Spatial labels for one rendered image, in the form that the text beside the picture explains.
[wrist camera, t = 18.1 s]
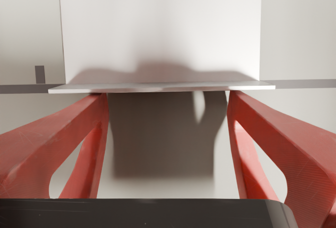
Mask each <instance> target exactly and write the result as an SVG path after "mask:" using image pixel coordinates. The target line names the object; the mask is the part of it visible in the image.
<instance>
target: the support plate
mask: <svg viewBox="0 0 336 228"><path fill-rule="evenodd" d="M35 66H44V75H45V84H65V83H66V78H65V63H64V49H63V34H62V20H61V5H60V0H0V85H30V84H36V72H35ZM305 79H336V0H261V33H260V69H259V80H305ZM240 91H242V92H244V93H246V94H247V95H249V96H251V97H253V98H255V99H257V100H258V101H260V102H262V103H264V104H266V105H268V106H269V107H271V108H273V109H275V110H277V111H280V112H282V113H285V114H287V115H289V116H292V117H294V118H297V119H299V120H302V121H304V122H307V123H309V124H312V125H315V126H317V127H320V128H322V129H325V130H327V131H330V132H332V133H335V134H336V88H303V89H275V90H240ZM90 94H91V93H72V94H49V93H29V94H0V135H1V134H3V133H6V132H8V131H11V130H13V129H16V128H18V127H21V126H23V125H26V124H28V123H31V122H33V121H36V120H38V119H41V118H43V117H46V116H48V115H51V114H53V113H55V112H58V111H60V110H62V109H64V108H66V107H68V106H69V105H71V104H73V103H75V102H77V101H79V100H80V99H82V98H84V97H86V96H88V95H90ZM229 94H230V91H182V92H127V93H106V95H107V102H108V109H109V122H108V130H107V139H106V147H105V154H104V159H103V165H102V170H101V176H100V181H99V187H98V192H97V198H236V199H239V198H240V197H239V192H238V186H237V181H236V175H235V170H234V164H233V159H232V153H231V146H230V138H229V130H228V121H227V108H228V101H229ZM252 140H253V139H252ZM83 141H84V140H83ZM83 141H82V142H81V143H80V144H79V145H78V146H77V147H76V149H75V150H74V151H73V152H72V153H71V154H70V155H69V157H68V158H67V159H66V160H65V161H64V162H63V163H62V165H61V166H60V167H59V168H58V169H57V170H56V171H55V172H54V174H53V175H52V177H51V180H50V184H49V196H50V198H58V197H59V196H60V194H61V192H62V190H63V188H64V187H65V185H66V183H67V181H68V179H69V177H70V175H71V173H72V171H73V169H74V166H75V164H76V161H77V158H78V155H79V152H80V149H81V146H82V144H83ZM253 143H254V146H255V149H256V152H257V154H258V157H259V160H260V163H261V166H262V168H263V170H264V173H265V175H266V177H267V179H268V180H269V182H270V184H271V186H272V188H273V190H274V191H275V193H276V195H277V197H278V199H279V200H280V202H282V203H284V201H285V198H286V196H287V182H286V178H285V176H284V174H283V173H282V172H281V171H280V169H279V168H278V167H277V166H276V165H275V164H274V163H273V162H272V160H271V159H270V158H269V157H268V156H267V155H266V154H265V152H264V151H263V150H262V149H261V148H260V147H259V146H258V145H257V143H256V142H255V141H254V140H253Z"/></svg>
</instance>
